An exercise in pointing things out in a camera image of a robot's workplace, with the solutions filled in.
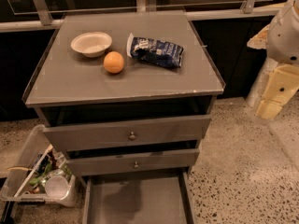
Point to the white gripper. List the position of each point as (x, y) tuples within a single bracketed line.
[(284, 39)]

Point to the grey middle drawer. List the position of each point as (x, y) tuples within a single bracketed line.
[(133, 162)]

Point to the grey drawer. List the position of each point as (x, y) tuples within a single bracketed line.
[(147, 197), (133, 162), (127, 133)]

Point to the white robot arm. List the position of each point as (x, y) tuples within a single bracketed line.
[(280, 39)]

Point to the white cup in bin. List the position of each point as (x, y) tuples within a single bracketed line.
[(57, 187)]

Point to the orange ball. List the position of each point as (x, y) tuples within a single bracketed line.
[(113, 62)]

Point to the blue chip bag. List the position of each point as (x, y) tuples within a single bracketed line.
[(162, 53)]

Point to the white diagonal pole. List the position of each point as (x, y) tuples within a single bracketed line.
[(256, 90)]

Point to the metal railing with glass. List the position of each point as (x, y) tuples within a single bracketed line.
[(31, 15)]

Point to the grey top drawer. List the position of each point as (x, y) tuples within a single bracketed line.
[(127, 133)]

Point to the clear plastic bin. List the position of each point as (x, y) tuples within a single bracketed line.
[(37, 163)]

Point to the grey bottom drawer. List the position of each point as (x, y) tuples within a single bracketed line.
[(147, 197)]

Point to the grey drawer cabinet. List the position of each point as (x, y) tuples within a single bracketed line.
[(70, 89)]

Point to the white paper bowl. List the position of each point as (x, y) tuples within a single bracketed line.
[(92, 44)]

